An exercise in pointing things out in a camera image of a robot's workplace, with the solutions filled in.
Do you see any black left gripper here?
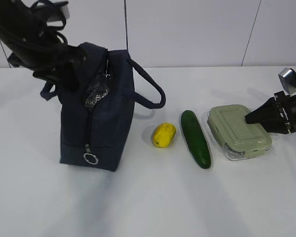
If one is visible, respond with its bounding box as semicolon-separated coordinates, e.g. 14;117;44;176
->
33;46;87;91

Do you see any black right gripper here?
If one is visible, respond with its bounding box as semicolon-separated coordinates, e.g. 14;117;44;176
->
245;91;296;134

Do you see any glass container with green lid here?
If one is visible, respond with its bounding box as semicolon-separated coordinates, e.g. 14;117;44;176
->
207;104;272;161

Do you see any navy blue lunch bag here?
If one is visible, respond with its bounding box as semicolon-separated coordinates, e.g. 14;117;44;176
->
40;42;166;171

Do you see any green cucumber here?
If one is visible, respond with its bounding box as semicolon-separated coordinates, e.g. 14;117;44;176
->
181;110;211;169

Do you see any yellow lemon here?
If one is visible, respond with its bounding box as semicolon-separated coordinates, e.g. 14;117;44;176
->
152;123;177;148

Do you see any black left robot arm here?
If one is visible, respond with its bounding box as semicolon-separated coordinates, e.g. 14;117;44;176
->
0;0;87;91

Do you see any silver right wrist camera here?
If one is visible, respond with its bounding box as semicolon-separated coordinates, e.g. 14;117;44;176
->
278;68;296;95

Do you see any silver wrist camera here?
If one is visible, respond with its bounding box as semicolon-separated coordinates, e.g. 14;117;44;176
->
278;68;296;95
51;0;70;22

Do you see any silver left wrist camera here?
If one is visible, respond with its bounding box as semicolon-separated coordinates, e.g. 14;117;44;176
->
51;0;70;22

